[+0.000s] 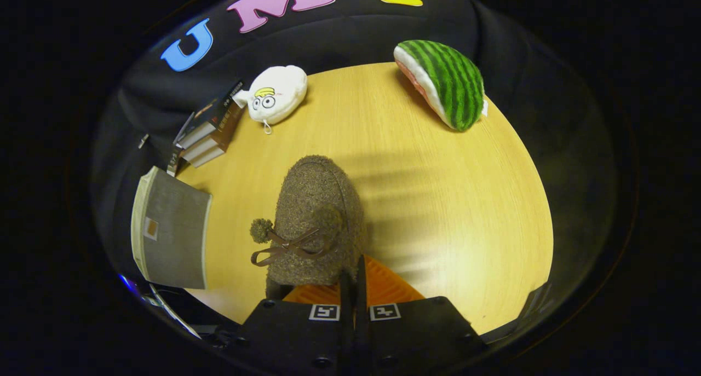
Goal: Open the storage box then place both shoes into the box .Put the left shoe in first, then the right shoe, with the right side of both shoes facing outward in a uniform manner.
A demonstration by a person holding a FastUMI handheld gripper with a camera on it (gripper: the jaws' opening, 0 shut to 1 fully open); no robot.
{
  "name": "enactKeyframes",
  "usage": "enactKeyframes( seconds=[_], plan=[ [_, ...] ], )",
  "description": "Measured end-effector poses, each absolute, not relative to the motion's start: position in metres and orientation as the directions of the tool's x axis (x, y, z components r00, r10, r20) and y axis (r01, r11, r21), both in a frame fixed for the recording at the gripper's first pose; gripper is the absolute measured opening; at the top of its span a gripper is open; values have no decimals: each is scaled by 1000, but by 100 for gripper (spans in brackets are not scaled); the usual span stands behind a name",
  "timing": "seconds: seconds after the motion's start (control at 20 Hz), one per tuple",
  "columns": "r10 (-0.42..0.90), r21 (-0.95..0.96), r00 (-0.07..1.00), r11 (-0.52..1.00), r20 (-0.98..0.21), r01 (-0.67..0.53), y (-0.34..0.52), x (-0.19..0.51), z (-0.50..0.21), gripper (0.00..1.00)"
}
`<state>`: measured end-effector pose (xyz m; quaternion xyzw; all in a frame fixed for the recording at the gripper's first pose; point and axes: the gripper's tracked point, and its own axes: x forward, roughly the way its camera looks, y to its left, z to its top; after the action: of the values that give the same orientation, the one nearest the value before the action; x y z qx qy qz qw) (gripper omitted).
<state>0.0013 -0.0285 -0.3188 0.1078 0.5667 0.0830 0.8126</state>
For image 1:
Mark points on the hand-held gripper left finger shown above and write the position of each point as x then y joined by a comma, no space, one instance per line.
345,332

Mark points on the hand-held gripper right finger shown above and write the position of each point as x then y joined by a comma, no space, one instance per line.
361,332

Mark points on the brown fuzzy shoe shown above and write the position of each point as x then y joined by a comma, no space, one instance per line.
312,190

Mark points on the grey fabric storage box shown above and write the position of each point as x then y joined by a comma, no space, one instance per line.
175,228

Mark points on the brown book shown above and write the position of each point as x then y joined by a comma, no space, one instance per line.
208,156
227,127

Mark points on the white cartoon face plush toy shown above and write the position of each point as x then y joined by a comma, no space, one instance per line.
287,99

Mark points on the thin black booklet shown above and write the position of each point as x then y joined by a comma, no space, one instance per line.
172,163

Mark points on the dark blue book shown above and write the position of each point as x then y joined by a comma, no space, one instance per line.
216,110

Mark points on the watermelon slice plush toy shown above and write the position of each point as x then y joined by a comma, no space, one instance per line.
449,80

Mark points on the small metal clip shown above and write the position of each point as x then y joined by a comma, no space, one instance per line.
143,141

